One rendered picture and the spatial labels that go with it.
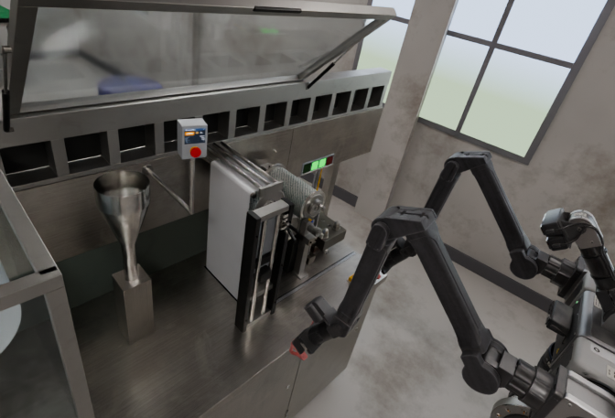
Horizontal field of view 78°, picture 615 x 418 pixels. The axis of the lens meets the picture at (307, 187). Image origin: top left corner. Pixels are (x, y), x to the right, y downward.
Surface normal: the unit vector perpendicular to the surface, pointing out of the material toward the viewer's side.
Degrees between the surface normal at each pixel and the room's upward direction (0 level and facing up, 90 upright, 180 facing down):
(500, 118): 90
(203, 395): 0
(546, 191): 90
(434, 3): 90
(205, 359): 0
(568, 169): 90
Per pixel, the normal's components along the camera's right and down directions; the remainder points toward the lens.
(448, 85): -0.60, 0.33
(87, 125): 0.70, 0.48
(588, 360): 0.17, -0.84
